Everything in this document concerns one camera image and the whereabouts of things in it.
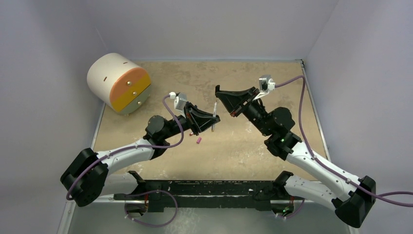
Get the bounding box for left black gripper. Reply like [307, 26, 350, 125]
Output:
[162, 103, 220, 140]

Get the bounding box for pen with orange tip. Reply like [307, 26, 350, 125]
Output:
[211, 101, 218, 132]

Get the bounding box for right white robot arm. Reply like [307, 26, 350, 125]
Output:
[215, 85, 376, 228]

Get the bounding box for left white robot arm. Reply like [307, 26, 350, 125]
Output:
[60, 102, 220, 207]

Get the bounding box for round white drawer cabinet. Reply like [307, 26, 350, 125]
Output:
[87, 53, 151, 115]

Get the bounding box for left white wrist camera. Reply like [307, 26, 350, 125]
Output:
[169, 92, 188, 117]

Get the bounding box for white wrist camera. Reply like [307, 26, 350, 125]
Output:
[254, 75, 276, 100]
[169, 92, 188, 117]

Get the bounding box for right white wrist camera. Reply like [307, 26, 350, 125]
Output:
[254, 75, 276, 100]

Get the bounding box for aluminium table edge rail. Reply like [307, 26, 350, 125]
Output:
[298, 59, 331, 161]

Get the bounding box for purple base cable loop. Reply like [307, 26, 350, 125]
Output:
[124, 189, 179, 227]

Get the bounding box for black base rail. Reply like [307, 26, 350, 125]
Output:
[114, 171, 302, 216]

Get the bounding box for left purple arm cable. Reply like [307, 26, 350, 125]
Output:
[66, 94, 185, 201]

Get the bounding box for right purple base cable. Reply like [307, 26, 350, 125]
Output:
[274, 195, 307, 220]

